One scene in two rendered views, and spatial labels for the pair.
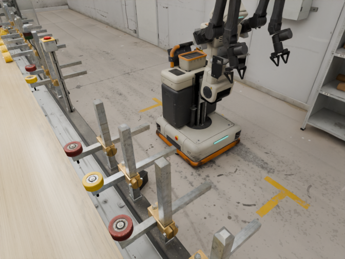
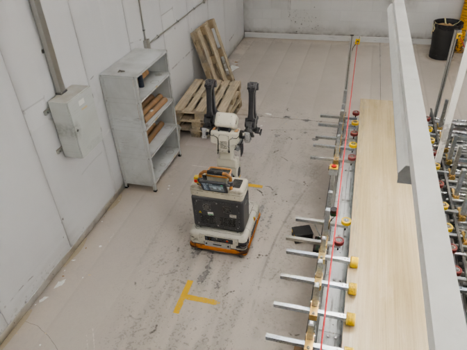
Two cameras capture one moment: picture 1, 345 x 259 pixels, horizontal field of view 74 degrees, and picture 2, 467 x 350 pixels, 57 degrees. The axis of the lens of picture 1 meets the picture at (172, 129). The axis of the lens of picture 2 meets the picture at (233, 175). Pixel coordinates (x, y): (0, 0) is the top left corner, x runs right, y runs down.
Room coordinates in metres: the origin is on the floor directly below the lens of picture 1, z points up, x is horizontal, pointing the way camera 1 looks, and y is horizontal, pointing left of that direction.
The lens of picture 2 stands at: (3.97, 2.65, 3.28)
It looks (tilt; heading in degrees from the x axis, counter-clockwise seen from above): 35 degrees down; 233
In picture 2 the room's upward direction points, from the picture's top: 3 degrees counter-clockwise
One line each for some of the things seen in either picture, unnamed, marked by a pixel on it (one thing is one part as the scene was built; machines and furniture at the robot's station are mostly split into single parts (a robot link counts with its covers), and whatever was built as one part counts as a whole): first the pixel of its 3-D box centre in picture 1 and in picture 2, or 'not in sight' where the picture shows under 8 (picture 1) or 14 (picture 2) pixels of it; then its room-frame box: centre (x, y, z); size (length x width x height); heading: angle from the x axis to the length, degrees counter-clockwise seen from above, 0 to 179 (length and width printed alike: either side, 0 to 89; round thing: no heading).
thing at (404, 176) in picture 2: not in sight; (401, 61); (1.70, 1.32, 2.34); 2.40 x 0.12 x 0.08; 36
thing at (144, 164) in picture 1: (137, 168); (333, 146); (0.74, 0.17, 0.84); 0.43 x 0.03 x 0.04; 126
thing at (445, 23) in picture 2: not in sight; (444, 39); (-4.73, -1.59, 0.36); 0.59 x 0.58 x 0.73; 36
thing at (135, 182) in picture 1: (130, 174); not in sight; (0.70, 0.19, 0.84); 0.14 x 0.06 x 0.05; 36
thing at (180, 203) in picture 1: (169, 211); (335, 138); (0.54, 0.02, 0.80); 0.43 x 0.03 x 0.04; 126
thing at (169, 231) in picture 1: (162, 220); not in sight; (0.50, 0.04, 0.81); 0.14 x 0.06 x 0.05; 36
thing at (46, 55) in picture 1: (52, 72); (328, 213); (1.70, 0.91, 0.91); 0.04 x 0.04 x 0.48; 36
